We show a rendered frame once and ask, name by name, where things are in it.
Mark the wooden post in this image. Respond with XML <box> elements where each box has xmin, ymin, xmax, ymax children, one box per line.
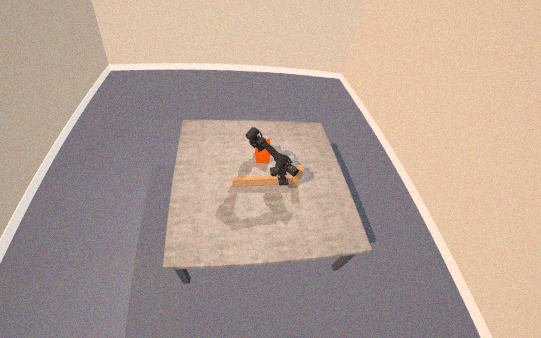
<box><xmin>291</xmin><ymin>165</ymin><xmax>304</xmax><ymax>187</ymax></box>

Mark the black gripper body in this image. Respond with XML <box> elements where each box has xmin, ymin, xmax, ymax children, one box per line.
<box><xmin>278</xmin><ymin>167</ymin><xmax>289</xmax><ymax>186</ymax></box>

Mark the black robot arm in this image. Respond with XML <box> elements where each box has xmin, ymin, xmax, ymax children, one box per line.
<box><xmin>245</xmin><ymin>126</ymin><xmax>299</xmax><ymax>177</ymax></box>

